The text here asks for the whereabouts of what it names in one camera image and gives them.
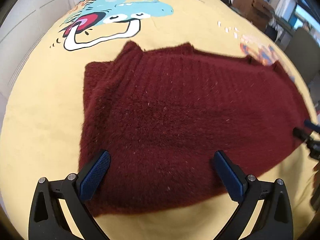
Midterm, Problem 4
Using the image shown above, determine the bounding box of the dark red knit sweater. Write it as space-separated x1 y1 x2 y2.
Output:
79 42 309 217

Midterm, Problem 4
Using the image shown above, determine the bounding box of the grey office chair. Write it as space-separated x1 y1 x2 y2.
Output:
284 27 319 85

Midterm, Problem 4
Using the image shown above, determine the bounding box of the yellow dinosaur bedspread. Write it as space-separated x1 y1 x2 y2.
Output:
1 0 316 239

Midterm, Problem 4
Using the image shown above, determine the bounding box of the wooden drawer cabinet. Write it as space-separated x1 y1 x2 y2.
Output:
232 0 274 32

